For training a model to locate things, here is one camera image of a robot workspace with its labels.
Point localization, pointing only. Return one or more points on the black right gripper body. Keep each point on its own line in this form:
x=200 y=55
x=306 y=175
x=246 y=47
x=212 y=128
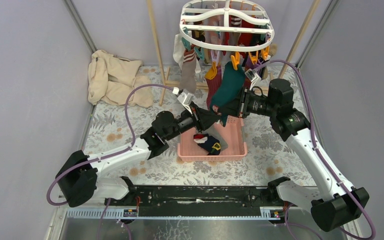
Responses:
x=255 y=104

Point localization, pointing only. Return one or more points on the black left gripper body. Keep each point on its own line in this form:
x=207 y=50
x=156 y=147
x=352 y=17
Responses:
x=186 y=121

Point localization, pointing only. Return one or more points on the navy santa sock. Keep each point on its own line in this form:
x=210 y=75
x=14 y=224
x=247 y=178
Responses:
x=208 y=143

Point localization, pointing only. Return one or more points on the teal green sock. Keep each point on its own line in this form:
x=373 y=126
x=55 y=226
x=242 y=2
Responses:
x=231 y=84

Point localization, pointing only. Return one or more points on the grey sock with stripes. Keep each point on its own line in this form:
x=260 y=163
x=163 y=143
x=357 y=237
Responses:
x=215 y=133

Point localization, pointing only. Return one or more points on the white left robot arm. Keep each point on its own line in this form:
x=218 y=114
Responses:
x=83 y=177

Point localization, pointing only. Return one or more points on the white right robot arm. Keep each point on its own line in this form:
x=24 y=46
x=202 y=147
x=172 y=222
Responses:
x=336 y=202

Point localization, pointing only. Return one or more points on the white round clip hanger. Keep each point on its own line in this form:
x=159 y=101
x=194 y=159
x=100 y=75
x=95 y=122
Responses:
x=225 y=16

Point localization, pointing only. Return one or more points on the pink plastic basket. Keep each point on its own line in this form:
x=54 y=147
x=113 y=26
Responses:
x=234 y=134

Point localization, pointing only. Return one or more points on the magenta sock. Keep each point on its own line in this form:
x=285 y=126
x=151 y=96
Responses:
x=213 y=85

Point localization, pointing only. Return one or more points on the beige long sock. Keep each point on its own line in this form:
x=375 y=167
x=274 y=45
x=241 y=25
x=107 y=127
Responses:
x=188 y=72

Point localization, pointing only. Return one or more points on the mustard yellow sock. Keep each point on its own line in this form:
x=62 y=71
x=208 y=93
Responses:
x=212 y=72

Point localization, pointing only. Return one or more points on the red sock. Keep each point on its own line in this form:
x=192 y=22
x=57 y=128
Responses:
x=248 y=39

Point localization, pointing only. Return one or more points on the white sock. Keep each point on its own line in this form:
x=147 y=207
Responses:
x=179 y=51

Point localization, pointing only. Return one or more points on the cream crumpled cloth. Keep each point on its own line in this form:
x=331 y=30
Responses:
x=111 y=79

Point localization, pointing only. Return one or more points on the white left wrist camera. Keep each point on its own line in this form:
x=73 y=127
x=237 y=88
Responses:
x=184 y=97

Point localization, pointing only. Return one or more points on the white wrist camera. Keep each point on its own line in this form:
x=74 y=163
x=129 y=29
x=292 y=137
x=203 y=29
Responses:
x=253 y=76
x=184 y=97

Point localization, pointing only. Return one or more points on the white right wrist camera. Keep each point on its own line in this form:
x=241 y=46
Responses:
x=253 y=76

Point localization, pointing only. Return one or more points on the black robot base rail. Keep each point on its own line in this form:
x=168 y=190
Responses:
x=182 y=202

